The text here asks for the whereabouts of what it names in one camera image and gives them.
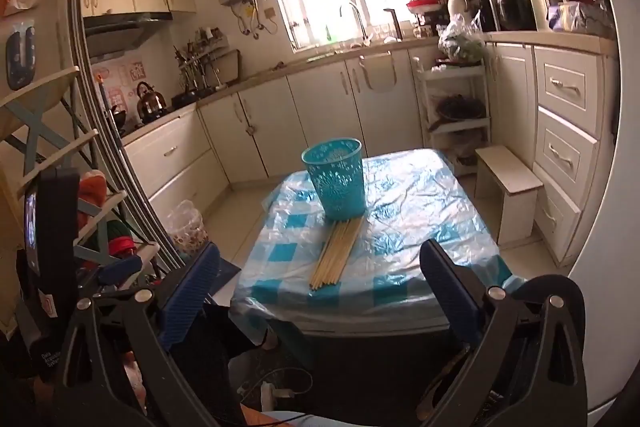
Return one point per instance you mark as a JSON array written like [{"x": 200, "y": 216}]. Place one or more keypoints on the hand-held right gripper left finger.
[{"x": 192, "y": 292}]

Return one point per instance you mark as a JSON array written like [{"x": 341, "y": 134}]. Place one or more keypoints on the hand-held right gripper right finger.
[{"x": 450, "y": 297}]

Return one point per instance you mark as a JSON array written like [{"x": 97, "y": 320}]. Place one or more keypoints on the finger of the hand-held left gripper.
[{"x": 120, "y": 269}]

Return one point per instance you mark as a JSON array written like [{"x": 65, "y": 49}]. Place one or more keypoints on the bundle of wooden chopsticks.
[{"x": 332, "y": 257}]

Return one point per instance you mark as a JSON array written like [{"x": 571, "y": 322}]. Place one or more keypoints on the teal plastic openwork basket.
[{"x": 335, "y": 187}]

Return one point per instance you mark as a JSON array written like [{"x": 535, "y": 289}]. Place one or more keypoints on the floral plastic bag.
[{"x": 190, "y": 232}]

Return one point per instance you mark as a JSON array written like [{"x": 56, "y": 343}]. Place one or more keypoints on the blue checkered plastic tablecloth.
[{"x": 410, "y": 227}]

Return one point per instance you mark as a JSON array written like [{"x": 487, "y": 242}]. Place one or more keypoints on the folding drying rack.
[{"x": 40, "y": 132}]

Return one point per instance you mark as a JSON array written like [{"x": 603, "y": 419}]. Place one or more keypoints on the small white stool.
[{"x": 510, "y": 207}]

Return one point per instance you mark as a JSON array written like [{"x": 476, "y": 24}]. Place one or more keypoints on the white base cabinet with long drawers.
[{"x": 175, "y": 162}]

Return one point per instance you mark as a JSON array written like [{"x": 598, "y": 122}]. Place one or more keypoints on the metal kettle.
[{"x": 150, "y": 102}]

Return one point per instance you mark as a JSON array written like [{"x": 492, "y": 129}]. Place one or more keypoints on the white shelf trolley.
[{"x": 457, "y": 127}]

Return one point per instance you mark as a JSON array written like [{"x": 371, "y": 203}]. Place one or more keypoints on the white cabinet with panelled drawers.
[{"x": 565, "y": 132}]

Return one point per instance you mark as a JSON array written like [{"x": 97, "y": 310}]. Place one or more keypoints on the range hood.
[{"x": 125, "y": 27}]

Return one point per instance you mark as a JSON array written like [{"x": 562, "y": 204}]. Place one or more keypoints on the white base cabinets with doors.
[{"x": 310, "y": 107}]

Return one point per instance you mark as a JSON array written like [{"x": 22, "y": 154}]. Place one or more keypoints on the countertop utensil rack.
[{"x": 197, "y": 62}]

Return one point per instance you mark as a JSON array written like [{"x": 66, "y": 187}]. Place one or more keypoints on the clear bag of vegetables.
[{"x": 460, "y": 44}]

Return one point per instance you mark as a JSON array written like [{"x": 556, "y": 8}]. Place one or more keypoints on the black faucet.
[{"x": 395, "y": 24}]

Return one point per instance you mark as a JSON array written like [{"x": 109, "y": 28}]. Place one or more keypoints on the chrome sink faucet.
[{"x": 356, "y": 19}]

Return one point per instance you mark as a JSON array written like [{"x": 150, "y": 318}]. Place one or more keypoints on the blue packet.
[{"x": 554, "y": 18}]

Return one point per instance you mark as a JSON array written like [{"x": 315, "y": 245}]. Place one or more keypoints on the white electric water jug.
[{"x": 540, "y": 2}]

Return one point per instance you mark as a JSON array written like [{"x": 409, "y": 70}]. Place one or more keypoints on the sliding door frame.
[{"x": 100, "y": 107}]

